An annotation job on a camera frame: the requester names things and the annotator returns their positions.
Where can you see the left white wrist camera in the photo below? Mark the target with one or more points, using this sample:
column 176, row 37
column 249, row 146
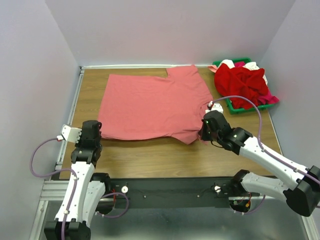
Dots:
column 70, row 134

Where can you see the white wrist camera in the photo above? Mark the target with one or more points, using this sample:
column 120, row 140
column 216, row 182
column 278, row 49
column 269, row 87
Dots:
column 213, row 106
column 70, row 134

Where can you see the light pink garment in bin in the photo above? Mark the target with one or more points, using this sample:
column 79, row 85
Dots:
column 213, row 68

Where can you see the salmon pink t-shirt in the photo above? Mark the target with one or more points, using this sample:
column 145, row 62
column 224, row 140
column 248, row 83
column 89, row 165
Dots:
column 147, row 107

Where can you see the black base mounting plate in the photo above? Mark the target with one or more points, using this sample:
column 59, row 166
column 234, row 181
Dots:
column 181, row 192

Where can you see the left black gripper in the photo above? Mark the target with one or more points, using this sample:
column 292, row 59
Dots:
column 79, row 142

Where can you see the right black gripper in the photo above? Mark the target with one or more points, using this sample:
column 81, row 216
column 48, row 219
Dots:
column 203, row 135

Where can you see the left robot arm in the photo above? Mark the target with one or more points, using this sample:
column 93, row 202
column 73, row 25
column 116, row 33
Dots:
column 85, row 187

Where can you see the magenta garment in bin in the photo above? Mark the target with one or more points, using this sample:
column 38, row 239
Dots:
column 262, row 99

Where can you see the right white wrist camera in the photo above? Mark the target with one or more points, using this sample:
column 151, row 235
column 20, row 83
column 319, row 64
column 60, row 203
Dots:
column 213, row 106

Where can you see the red t-shirt in bin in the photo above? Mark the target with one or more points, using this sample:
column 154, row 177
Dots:
column 251, row 92

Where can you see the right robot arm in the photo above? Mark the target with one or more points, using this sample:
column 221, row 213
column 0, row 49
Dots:
column 295, row 184

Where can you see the white garment in bin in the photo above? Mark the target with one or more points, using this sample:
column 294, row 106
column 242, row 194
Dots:
column 240, row 73

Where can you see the green plastic bin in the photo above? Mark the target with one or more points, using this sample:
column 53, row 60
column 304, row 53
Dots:
column 232, row 110

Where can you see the aluminium frame rail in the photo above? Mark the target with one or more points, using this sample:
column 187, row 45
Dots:
column 54, row 190

